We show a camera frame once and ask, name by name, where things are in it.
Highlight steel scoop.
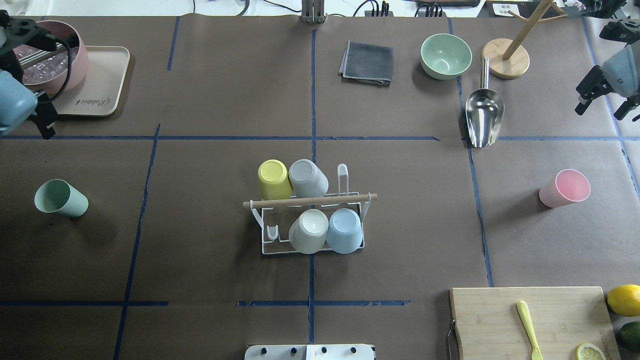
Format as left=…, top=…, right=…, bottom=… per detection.
left=465, top=57, right=505, bottom=149

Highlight cream white cup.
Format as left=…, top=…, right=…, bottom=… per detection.
left=289, top=209, right=329, bottom=255

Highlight green bowl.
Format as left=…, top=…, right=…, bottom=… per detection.
left=420, top=33, right=473, bottom=80

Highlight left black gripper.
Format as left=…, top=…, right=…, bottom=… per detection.
left=30, top=91, right=58, bottom=140

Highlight light blue cup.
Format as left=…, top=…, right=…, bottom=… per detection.
left=326, top=208, right=364, bottom=255

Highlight green cup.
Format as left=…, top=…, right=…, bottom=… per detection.
left=34, top=178, right=89, bottom=218

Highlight wooden mug tree stand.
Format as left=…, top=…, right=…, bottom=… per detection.
left=481, top=0, right=568, bottom=80

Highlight grey cup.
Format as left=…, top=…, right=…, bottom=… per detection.
left=288, top=159, right=329, bottom=198

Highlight lemon slice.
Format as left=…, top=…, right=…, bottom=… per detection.
left=574, top=342, right=607, bottom=360

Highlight green avocado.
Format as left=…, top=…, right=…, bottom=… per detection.
left=615, top=321, right=640, bottom=353

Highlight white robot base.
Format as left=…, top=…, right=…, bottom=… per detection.
left=244, top=343, right=377, bottom=360

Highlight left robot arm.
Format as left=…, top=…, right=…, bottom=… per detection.
left=0, top=9, right=59, bottom=140

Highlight yellow cup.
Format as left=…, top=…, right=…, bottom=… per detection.
left=257, top=159, right=293, bottom=201

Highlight steel tongs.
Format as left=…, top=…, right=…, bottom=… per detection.
left=18, top=43, right=66, bottom=69

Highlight yellow plastic knife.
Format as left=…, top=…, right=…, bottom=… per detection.
left=516, top=300, right=544, bottom=360

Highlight yellow lemon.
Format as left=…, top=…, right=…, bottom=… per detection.
left=606, top=284, right=640, bottom=317

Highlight beige tray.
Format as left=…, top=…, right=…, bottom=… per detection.
left=53, top=46, right=131, bottom=117

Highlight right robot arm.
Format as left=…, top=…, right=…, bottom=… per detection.
left=574, top=18, right=640, bottom=121

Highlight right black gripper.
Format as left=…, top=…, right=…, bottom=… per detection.
left=574, top=64, right=639, bottom=121

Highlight grey folded cloth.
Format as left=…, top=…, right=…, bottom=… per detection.
left=338, top=40, right=394, bottom=86

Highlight pink cup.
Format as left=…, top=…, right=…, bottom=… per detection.
left=538, top=169, right=591, bottom=208

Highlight white wire cup rack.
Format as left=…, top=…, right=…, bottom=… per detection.
left=243, top=163, right=378, bottom=256

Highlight wooden cutting board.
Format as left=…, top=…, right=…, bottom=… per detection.
left=448, top=286, right=622, bottom=360

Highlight aluminium frame post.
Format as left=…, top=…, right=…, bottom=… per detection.
left=301, top=0, right=327, bottom=24

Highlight pink bowl with ice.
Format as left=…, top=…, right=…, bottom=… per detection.
left=22, top=20, right=90, bottom=97

